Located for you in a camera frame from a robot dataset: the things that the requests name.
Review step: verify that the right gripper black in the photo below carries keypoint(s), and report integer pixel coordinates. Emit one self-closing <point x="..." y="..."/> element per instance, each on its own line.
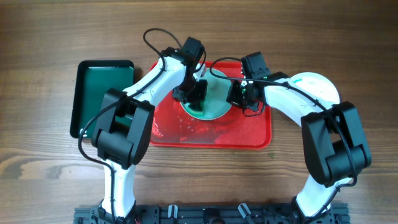
<point x="233" y="98"/>

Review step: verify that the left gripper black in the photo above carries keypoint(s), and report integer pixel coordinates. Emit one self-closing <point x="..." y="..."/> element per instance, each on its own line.
<point x="201" y="93"/>

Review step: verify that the green sponge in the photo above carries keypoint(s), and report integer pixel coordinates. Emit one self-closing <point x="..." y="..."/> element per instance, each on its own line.
<point x="195" y="107"/>

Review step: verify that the light blue plate top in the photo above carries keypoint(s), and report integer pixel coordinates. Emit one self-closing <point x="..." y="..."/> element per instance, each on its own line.
<point x="214" y="105"/>

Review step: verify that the white plate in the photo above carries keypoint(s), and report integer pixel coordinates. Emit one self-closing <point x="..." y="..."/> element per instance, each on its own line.
<point x="317" y="85"/>

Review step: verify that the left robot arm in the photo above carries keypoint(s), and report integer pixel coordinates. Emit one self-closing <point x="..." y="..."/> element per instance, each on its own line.
<point x="123" y="130"/>

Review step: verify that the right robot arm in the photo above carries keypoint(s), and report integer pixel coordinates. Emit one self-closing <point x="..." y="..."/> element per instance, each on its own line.
<point x="334" y="143"/>

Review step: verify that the dark green tray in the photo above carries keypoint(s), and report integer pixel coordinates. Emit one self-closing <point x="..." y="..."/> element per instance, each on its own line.
<point x="93" y="79"/>

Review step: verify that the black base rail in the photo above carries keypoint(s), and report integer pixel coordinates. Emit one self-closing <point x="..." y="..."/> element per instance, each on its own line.
<point x="243" y="213"/>

